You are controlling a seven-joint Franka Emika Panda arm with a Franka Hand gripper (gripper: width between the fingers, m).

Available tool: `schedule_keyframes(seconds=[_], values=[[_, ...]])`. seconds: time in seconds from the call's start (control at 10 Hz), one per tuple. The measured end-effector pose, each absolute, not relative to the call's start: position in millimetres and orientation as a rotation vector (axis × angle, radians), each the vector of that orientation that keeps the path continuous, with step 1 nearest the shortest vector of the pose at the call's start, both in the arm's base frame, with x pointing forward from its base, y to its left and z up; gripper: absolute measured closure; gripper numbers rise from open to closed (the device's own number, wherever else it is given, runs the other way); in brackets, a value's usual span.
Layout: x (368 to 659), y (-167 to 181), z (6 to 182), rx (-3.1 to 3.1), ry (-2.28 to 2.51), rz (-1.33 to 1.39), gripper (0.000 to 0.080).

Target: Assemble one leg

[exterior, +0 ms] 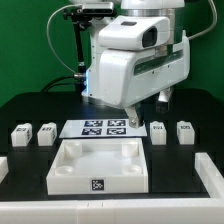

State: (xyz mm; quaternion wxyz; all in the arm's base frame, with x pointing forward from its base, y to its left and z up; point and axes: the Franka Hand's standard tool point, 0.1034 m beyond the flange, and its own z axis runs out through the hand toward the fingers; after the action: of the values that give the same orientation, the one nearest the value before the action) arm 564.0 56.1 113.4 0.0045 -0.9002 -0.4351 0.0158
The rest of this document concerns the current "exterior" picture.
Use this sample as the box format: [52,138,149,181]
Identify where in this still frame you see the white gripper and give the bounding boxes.
[89,36,190,128]

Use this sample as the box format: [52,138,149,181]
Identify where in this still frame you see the white square tabletop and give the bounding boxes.
[46,138,149,195]

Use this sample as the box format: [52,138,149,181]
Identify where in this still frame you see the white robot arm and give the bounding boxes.
[81,0,190,128]

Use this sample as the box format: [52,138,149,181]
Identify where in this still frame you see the white marker sheet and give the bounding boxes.
[59,119,147,138]

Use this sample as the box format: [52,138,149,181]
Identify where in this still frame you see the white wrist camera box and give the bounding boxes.
[98,16,170,51]

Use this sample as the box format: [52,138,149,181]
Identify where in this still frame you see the black base cable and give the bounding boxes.
[40,73,88,93]

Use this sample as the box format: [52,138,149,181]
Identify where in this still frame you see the white frame wall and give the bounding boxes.
[0,153,224,224]

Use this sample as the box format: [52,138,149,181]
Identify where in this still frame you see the black camera on stand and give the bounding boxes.
[63,0,116,92]

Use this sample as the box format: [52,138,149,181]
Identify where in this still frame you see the grey camera cable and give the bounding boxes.
[46,4,83,76]

